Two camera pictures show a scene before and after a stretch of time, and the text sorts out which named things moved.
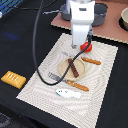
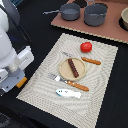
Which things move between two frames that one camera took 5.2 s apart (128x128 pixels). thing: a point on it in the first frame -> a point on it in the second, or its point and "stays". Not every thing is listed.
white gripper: (82, 15) -> (14, 73)
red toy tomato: (83, 46) stays
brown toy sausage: (74, 69) stays
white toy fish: (68, 93) stays
